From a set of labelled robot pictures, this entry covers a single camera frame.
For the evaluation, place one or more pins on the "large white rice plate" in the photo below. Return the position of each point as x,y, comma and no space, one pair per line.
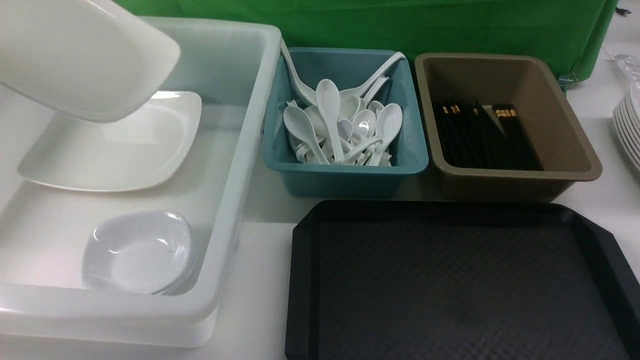
90,59

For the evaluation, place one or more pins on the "black serving tray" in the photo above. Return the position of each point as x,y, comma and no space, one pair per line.
395,280

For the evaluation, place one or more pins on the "white spoon right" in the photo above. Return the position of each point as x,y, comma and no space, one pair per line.
388,126

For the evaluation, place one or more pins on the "large white plastic tub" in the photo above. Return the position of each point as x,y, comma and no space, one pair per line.
44,231

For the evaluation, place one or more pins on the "brown plastic bin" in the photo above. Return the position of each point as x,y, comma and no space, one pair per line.
565,152

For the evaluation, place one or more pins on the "white soup spoon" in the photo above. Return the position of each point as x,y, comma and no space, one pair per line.
328,102

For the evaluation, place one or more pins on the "white spoon leaning back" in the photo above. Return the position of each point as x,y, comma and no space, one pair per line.
361,90

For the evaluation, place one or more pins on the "white square plate in tub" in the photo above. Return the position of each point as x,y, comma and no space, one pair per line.
140,151

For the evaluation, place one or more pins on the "clear plastic wrap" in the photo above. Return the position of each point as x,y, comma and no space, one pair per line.
628,65

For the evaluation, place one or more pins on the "white bowl in tub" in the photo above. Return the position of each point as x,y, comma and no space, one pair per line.
148,252

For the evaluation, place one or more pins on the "long white ladle spoon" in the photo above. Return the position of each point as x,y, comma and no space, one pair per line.
305,93

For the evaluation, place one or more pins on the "stack of white plates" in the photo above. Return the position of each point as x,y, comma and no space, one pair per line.
626,120

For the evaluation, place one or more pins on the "teal plastic bin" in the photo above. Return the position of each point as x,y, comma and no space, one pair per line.
347,68

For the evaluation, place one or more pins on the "white spoon left front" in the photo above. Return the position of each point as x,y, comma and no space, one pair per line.
300,126

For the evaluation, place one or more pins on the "black chopsticks pile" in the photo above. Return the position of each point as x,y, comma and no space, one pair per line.
476,136

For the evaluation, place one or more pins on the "metal binder clip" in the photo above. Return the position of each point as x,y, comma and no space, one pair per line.
568,81

